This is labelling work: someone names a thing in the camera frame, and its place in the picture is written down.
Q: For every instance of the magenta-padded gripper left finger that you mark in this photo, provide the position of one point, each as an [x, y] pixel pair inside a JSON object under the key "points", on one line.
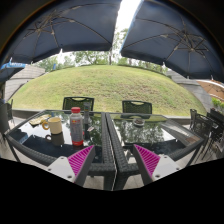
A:
{"points": [[79, 160]]}

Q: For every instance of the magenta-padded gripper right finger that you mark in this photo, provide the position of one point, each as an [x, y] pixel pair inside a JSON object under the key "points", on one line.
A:
{"points": [[149, 160]]}

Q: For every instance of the clear red-capped drink bottle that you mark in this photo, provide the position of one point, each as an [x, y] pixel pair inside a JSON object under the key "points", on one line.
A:
{"points": [[76, 128]]}

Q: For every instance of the flat round red coaster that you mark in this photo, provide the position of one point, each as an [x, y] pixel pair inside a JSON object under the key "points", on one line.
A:
{"points": [[77, 144]]}

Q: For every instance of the small round ashtray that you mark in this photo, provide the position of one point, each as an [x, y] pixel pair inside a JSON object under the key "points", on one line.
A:
{"points": [[138, 122]]}

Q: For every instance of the dark wicker chair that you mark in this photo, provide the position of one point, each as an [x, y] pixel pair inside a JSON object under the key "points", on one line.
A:
{"points": [[71, 104], [4, 116], [136, 107]]}

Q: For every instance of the yellow foil packet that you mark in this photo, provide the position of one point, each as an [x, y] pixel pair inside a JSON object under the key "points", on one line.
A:
{"points": [[39, 119]]}

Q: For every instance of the group of dark chairs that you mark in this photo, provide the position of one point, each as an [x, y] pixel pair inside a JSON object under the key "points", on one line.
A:
{"points": [[208, 128]]}

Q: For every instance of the beige parasol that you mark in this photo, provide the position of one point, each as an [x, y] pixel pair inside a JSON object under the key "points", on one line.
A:
{"points": [[213, 88]]}

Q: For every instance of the light blue parasol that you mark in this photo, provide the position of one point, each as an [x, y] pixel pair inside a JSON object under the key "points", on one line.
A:
{"points": [[10, 68]]}

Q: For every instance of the large dark blue parasol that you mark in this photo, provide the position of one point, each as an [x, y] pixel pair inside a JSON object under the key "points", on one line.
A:
{"points": [[66, 28], [173, 33]]}

